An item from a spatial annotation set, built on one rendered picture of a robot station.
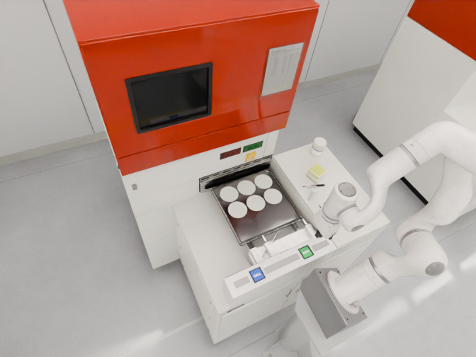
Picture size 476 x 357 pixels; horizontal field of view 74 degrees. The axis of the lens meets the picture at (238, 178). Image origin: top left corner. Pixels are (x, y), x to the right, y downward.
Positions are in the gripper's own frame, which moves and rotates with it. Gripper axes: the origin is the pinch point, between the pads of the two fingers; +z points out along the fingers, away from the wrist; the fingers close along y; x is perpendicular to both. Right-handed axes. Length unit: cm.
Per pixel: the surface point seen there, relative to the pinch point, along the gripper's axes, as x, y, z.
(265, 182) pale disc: 5, -47, 26
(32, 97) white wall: -108, -207, 55
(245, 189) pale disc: -7, -47, 26
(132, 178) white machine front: -62, -59, 3
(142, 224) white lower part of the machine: -63, -59, 44
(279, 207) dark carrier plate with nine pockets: 4.0, -29.6, 26.4
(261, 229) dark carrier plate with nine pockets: -11.4, -22.1, 26.3
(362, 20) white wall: 220, -207, 42
